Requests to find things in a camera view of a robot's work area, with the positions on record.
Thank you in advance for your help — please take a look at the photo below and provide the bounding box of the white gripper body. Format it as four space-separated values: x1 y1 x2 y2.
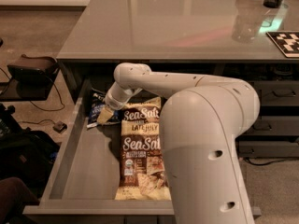
105 92 125 110

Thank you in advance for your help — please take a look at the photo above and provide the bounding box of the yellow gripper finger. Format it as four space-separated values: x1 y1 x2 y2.
97 106 114 124

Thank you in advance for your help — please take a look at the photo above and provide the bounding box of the blue Kettle chip bag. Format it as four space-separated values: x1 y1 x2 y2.
87 89 121 129

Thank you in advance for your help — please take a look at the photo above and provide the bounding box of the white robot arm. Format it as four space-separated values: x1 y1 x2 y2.
105 63 260 224

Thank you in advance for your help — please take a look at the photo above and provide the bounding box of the brown Sea Salt bag rear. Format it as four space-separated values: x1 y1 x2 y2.
121 97 162 123

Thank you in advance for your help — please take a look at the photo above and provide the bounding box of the brown sea salt bag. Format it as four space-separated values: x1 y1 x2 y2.
115 121 171 201
121 97 162 123

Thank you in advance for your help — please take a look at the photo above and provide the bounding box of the brown Sea Salt bag front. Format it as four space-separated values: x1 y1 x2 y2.
115 121 171 201

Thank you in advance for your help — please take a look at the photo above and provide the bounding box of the open grey top drawer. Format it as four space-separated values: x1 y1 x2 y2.
22 77 262 224

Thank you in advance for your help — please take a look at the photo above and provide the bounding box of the black bag on floor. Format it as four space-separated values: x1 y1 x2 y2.
0 104 60 198

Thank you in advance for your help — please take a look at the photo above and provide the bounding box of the black power adapter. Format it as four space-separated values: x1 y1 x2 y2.
53 121 67 133

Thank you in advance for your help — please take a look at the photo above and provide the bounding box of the black device on stand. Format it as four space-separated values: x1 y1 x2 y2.
7 54 59 85

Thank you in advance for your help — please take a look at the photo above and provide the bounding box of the dark red chair seat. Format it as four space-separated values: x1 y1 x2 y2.
0 177 39 224

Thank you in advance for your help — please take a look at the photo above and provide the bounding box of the black white marker tag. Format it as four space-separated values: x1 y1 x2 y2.
266 31 299 58

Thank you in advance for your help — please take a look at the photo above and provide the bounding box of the black cable on floor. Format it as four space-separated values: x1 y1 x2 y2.
0 66 66 126

